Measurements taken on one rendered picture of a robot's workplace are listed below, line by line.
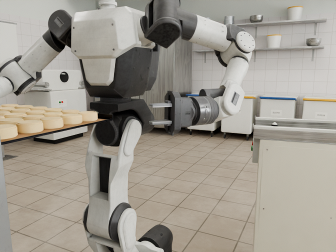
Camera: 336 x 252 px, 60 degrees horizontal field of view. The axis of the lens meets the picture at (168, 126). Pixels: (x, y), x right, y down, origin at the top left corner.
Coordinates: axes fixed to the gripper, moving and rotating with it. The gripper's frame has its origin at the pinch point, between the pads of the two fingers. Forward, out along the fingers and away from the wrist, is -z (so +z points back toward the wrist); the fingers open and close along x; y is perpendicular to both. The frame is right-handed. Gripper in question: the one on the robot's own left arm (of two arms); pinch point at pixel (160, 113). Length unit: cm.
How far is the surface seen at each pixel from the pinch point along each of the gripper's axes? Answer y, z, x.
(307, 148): -7, 85, -23
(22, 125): 6.6, -35.5, 0.8
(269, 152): -19, 74, -26
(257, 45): -301, 385, 61
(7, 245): 18.6, -40.4, -17.1
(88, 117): -1.3, -19.9, 0.2
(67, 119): 1.1, -25.6, 0.5
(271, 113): -233, 350, -51
